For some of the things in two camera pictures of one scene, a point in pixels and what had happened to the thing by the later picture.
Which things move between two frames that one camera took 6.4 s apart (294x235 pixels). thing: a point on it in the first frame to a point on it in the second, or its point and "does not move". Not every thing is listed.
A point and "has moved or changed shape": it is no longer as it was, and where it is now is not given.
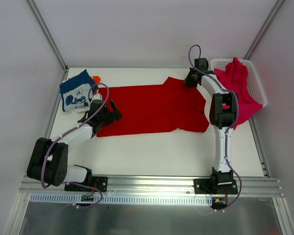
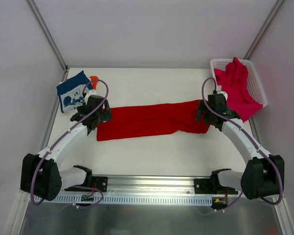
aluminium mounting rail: x=154 y=185 does not move
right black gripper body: x=189 y=80 to x=204 y=113
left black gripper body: x=109 y=112 to x=103 y=112
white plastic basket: x=254 y=83 does not move
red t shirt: x=171 y=106 has moved or changed shape
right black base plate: x=204 y=186 does not move
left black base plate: x=100 y=183 does not move
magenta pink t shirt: x=234 y=78 does not move
